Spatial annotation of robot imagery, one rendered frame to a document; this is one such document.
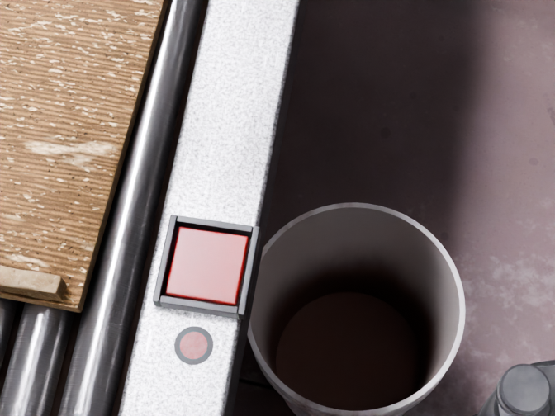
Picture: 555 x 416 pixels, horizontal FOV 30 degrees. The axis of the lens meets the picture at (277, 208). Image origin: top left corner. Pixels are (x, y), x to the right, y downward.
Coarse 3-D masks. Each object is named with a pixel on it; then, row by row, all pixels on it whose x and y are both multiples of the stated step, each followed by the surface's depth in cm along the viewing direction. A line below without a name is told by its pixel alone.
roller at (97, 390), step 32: (192, 0) 95; (160, 32) 94; (192, 32) 95; (160, 64) 92; (160, 96) 91; (160, 128) 91; (128, 160) 89; (160, 160) 90; (128, 192) 88; (160, 192) 91; (128, 224) 87; (128, 256) 87; (96, 288) 86; (128, 288) 86; (96, 320) 84; (128, 320) 86; (96, 352) 83; (96, 384) 83
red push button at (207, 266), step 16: (176, 240) 86; (192, 240) 86; (208, 240) 85; (224, 240) 85; (240, 240) 85; (176, 256) 85; (192, 256) 85; (208, 256) 85; (224, 256) 85; (240, 256) 85; (176, 272) 85; (192, 272) 85; (208, 272) 84; (224, 272) 84; (240, 272) 84; (176, 288) 84; (192, 288) 84; (208, 288) 84; (224, 288) 84; (224, 304) 84
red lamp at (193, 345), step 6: (186, 336) 84; (192, 336) 84; (198, 336) 84; (186, 342) 84; (192, 342) 84; (198, 342) 84; (204, 342) 84; (180, 348) 84; (186, 348) 84; (192, 348) 84; (198, 348) 84; (204, 348) 84; (186, 354) 84; (192, 354) 84; (198, 354) 84
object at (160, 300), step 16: (176, 224) 86; (192, 224) 86; (208, 224) 86; (224, 224) 86; (256, 240) 85; (256, 256) 85; (160, 272) 84; (160, 288) 84; (160, 304) 84; (176, 304) 83; (192, 304) 83; (208, 304) 83; (240, 304) 83
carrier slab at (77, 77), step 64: (0, 0) 94; (64, 0) 93; (128, 0) 93; (0, 64) 91; (64, 64) 91; (128, 64) 91; (0, 128) 89; (64, 128) 89; (128, 128) 89; (0, 192) 87; (64, 192) 87; (0, 256) 85; (64, 256) 85
